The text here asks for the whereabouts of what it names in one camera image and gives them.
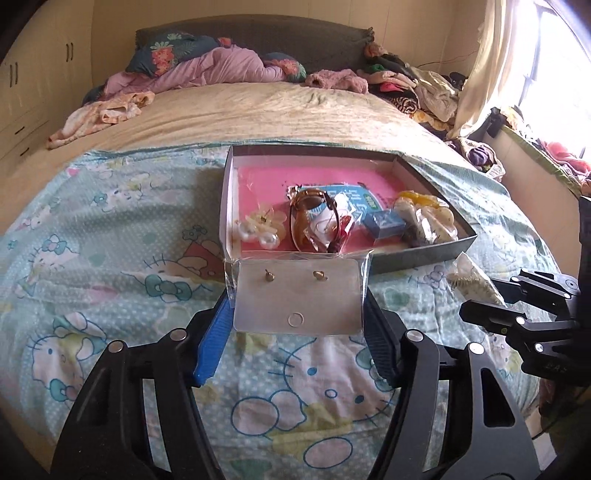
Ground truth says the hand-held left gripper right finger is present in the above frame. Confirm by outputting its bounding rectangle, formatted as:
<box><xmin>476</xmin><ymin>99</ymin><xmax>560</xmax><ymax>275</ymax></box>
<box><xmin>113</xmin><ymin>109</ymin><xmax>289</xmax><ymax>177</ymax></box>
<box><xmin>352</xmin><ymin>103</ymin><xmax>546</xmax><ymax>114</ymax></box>
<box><xmin>362</xmin><ymin>288</ymin><xmax>541</xmax><ymax>480</ymax></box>

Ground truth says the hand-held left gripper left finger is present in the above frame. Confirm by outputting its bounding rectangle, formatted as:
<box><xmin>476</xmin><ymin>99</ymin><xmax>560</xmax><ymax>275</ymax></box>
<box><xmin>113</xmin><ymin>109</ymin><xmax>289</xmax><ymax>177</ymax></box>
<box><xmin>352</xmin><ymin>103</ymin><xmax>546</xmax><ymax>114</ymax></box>
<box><xmin>50</xmin><ymin>291</ymin><xmax>236</xmax><ymax>480</ymax></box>

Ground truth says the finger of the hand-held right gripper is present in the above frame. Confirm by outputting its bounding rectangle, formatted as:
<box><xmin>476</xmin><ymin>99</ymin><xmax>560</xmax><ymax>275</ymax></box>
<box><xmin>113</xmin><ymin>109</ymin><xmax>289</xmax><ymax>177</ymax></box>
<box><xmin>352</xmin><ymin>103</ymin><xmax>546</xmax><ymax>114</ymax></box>
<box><xmin>492</xmin><ymin>271</ymin><xmax>580</xmax><ymax>303</ymax></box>
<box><xmin>458</xmin><ymin>300</ymin><xmax>578</xmax><ymax>334</ymax></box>

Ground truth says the tan coil hair tie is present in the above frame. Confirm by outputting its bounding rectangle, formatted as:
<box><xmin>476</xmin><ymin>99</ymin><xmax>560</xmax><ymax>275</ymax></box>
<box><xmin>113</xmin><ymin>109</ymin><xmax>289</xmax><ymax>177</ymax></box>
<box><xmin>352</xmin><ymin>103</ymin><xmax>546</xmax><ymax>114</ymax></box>
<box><xmin>445</xmin><ymin>253</ymin><xmax>506</xmax><ymax>308</ymax></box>

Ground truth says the grey cardboard box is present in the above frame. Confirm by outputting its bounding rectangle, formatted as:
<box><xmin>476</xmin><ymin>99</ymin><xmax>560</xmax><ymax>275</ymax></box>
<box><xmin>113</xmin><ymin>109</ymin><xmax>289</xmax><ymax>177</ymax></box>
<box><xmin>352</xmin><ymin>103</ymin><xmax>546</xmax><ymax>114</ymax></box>
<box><xmin>217</xmin><ymin>144</ymin><xmax>478</xmax><ymax>274</ymax></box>

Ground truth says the stud earrings card clear bag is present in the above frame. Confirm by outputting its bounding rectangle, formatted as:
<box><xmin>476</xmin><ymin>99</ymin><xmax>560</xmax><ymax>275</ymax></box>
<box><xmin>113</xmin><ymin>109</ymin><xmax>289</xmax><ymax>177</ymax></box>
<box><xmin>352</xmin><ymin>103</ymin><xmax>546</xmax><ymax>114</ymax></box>
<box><xmin>223</xmin><ymin>251</ymin><xmax>372</xmax><ymax>335</ymax></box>

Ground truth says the red gold earrings clear bag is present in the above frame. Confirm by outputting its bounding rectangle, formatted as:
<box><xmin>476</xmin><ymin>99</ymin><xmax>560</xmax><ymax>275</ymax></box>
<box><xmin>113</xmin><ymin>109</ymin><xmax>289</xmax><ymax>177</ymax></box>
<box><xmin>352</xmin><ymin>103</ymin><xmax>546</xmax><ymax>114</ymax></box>
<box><xmin>305</xmin><ymin>191</ymin><xmax>365</xmax><ymax>252</ymax></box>

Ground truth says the brown leather bracelet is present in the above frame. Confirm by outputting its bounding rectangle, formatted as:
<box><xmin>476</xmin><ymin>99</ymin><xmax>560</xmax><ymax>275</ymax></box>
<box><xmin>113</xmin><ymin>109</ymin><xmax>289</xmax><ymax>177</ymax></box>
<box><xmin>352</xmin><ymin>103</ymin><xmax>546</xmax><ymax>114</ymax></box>
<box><xmin>288</xmin><ymin>187</ymin><xmax>345</xmax><ymax>252</ymax></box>

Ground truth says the cream claw hair clip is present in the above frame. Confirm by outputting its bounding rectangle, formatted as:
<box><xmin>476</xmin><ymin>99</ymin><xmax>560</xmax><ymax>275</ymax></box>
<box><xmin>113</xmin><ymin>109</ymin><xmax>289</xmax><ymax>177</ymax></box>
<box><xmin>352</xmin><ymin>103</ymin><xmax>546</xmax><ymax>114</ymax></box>
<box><xmin>392</xmin><ymin>196</ymin><xmax>460</xmax><ymax>245</ymax></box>

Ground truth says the cartoon cat printed blanket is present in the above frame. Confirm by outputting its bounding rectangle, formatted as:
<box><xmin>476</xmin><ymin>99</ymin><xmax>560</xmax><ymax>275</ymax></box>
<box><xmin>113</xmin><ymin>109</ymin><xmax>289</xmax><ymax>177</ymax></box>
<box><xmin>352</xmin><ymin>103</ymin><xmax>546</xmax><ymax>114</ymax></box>
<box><xmin>0</xmin><ymin>138</ymin><xmax>559</xmax><ymax>480</ymax></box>

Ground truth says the small blue box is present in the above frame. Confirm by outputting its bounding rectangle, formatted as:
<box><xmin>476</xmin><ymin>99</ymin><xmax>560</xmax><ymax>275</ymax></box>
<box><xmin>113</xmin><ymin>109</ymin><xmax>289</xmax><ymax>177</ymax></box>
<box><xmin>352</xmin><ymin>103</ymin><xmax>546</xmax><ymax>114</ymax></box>
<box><xmin>362</xmin><ymin>210</ymin><xmax>407</xmax><ymax>238</ymax></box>

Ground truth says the flower pearl hair clip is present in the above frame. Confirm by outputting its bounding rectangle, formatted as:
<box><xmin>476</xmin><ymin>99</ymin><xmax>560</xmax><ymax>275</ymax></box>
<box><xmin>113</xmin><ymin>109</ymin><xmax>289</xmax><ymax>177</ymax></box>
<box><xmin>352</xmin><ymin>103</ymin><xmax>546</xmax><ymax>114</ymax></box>
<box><xmin>235</xmin><ymin>208</ymin><xmax>289</xmax><ymax>250</ymax></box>

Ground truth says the green trimmed cloth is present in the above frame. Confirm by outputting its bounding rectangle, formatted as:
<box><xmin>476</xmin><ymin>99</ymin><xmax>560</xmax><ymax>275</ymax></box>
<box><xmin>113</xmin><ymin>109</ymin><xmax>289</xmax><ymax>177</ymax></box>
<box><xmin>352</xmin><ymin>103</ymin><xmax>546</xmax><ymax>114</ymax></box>
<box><xmin>501</xmin><ymin>124</ymin><xmax>591</xmax><ymax>199</ymax></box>

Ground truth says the purple garment pile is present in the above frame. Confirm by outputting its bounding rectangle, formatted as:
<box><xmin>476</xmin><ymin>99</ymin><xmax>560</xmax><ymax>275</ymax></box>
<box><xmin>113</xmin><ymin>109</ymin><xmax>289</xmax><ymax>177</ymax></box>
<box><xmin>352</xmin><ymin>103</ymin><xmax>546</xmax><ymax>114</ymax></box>
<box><xmin>450</xmin><ymin>136</ymin><xmax>506</xmax><ymax>181</ymax></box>

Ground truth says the pink book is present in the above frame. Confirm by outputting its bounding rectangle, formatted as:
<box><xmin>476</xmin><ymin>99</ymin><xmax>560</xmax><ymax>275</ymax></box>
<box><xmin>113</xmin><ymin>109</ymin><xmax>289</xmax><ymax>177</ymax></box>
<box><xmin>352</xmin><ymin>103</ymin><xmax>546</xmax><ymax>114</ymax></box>
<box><xmin>235</xmin><ymin>165</ymin><xmax>407</xmax><ymax>252</ymax></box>

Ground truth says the window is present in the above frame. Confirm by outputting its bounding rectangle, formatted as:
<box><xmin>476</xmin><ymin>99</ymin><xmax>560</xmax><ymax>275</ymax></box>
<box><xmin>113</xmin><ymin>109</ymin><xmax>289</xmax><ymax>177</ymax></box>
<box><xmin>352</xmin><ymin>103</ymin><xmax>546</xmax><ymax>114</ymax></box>
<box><xmin>517</xmin><ymin>0</ymin><xmax>591</xmax><ymax>185</ymax></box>

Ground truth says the cream curtain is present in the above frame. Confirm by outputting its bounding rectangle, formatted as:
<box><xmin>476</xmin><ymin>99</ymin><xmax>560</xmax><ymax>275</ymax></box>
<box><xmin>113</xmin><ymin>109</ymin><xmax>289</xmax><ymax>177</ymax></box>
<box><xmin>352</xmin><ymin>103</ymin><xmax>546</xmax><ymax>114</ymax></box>
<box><xmin>445</xmin><ymin>0</ymin><xmax>536</xmax><ymax>139</ymax></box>

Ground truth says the beige bedspread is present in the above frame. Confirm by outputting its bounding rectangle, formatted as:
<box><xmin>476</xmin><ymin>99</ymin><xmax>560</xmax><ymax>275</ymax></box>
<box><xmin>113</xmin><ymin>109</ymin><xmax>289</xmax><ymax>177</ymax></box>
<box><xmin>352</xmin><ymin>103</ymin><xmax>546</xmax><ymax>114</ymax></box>
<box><xmin>0</xmin><ymin>82</ymin><xmax>462</xmax><ymax>232</ymax></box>

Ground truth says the pile of clothes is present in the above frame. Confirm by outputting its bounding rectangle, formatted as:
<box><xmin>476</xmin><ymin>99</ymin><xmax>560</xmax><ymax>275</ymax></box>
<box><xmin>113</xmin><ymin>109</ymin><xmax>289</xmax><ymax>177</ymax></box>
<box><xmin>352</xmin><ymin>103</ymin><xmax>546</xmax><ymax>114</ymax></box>
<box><xmin>360</xmin><ymin>44</ymin><xmax>462</xmax><ymax>134</ymax></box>

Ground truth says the peach floral garment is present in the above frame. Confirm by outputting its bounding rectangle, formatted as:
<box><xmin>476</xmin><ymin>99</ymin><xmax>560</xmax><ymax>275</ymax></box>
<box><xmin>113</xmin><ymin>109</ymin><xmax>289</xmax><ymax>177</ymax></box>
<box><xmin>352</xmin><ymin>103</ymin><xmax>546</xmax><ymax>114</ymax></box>
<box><xmin>46</xmin><ymin>91</ymin><xmax>155</xmax><ymax>149</ymax></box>

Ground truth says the pink fuzzy garment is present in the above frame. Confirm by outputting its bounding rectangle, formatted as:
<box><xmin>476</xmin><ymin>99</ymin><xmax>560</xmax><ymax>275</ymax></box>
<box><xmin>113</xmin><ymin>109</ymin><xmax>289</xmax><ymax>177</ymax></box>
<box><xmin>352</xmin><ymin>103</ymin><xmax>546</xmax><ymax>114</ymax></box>
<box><xmin>305</xmin><ymin>69</ymin><xmax>370</xmax><ymax>93</ymax></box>

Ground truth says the pink quilt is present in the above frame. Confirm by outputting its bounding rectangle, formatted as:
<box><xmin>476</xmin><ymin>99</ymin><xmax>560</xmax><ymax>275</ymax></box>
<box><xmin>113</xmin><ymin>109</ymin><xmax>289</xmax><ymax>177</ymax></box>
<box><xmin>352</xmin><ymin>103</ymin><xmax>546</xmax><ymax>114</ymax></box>
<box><xmin>102</xmin><ymin>46</ymin><xmax>296</xmax><ymax>95</ymax></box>

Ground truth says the small dark floral pillow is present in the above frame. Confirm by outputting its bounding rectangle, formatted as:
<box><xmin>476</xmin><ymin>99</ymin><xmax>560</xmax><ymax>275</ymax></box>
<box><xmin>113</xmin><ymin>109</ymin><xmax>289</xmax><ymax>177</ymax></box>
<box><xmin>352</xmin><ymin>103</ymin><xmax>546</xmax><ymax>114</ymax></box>
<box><xmin>263</xmin><ymin>52</ymin><xmax>308</xmax><ymax>83</ymax></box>

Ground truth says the large dark floral pillow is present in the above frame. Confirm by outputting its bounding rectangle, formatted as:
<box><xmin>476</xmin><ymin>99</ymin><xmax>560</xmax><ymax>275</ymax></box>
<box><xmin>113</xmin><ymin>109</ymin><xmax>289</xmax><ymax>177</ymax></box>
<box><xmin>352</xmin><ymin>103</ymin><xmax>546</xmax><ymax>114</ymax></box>
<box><xmin>126</xmin><ymin>31</ymin><xmax>232</xmax><ymax>77</ymax></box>

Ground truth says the grey headboard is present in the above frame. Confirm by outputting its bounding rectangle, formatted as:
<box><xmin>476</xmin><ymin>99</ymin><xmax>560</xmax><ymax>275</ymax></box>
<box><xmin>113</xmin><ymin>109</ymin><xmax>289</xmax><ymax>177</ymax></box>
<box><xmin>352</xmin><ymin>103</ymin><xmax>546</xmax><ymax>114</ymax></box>
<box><xmin>135</xmin><ymin>18</ymin><xmax>374</xmax><ymax>79</ymax></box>

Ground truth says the cream wardrobe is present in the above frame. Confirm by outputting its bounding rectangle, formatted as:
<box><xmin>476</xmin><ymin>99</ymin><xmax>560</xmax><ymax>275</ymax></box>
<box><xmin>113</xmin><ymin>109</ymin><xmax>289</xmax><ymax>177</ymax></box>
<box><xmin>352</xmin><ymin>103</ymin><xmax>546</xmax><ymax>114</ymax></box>
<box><xmin>0</xmin><ymin>0</ymin><xmax>95</xmax><ymax>195</ymax></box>

